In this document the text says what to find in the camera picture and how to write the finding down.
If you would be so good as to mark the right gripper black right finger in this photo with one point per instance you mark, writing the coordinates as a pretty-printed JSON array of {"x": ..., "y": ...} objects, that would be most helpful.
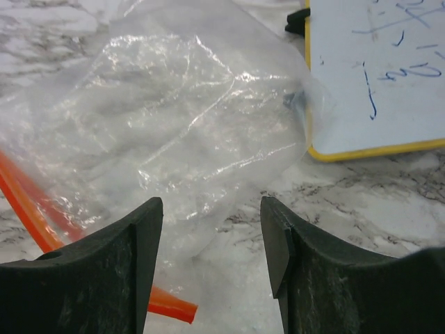
[{"x": 324, "y": 284}]

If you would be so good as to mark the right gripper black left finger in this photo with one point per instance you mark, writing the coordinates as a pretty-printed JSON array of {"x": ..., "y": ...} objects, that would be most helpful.
[{"x": 99, "y": 284}]

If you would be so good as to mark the clear zip bag orange seal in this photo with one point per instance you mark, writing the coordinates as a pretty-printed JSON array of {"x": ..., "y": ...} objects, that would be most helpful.
[{"x": 41, "y": 38}]

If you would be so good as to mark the small whiteboard wooden frame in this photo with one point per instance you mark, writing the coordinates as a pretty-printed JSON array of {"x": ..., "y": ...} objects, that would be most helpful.
[{"x": 382, "y": 62}]

